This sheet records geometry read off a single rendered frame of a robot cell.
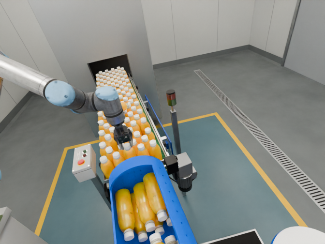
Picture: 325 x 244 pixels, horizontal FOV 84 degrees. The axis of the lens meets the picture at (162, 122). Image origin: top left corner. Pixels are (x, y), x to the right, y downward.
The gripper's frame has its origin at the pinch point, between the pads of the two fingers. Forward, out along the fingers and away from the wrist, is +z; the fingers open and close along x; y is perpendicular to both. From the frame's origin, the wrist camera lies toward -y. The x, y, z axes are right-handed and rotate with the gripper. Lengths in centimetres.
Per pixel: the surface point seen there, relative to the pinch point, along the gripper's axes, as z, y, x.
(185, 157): 28.4, -1.3, 35.1
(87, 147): 4.4, -15.4, -24.4
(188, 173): 38, 5, 34
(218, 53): 107, -371, 290
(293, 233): 11, 64, 51
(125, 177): 2.3, 19.6, -4.3
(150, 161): -6.8, 23.3, 9.2
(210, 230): 114, 16, 45
